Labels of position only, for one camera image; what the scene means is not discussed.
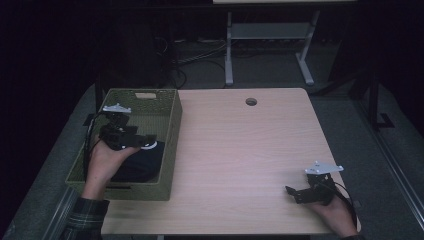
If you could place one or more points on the white metal desk frame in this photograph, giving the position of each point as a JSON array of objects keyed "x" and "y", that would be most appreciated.
[{"x": 228, "y": 50}]

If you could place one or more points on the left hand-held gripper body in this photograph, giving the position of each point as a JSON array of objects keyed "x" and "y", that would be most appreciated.
[{"x": 116, "y": 135}]

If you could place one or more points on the green woven basket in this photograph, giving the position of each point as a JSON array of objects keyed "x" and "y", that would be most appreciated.
[{"x": 150, "y": 113}]

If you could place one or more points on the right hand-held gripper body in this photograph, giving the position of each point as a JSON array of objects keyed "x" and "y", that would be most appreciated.
[{"x": 321, "y": 191}]

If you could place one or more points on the person's right hand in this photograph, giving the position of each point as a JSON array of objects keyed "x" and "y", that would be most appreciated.
[{"x": 336, "y": 216}]

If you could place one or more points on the dark blue garment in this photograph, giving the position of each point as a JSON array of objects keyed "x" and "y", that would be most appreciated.
[{"x": 143, "y": 165}]

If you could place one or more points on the person's left hand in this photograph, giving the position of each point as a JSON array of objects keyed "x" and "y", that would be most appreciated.
[{"x": 103, "y": 166}]

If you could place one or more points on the black metal stand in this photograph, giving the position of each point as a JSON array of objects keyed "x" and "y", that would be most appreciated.
[{"x": 374, "y": 100}]

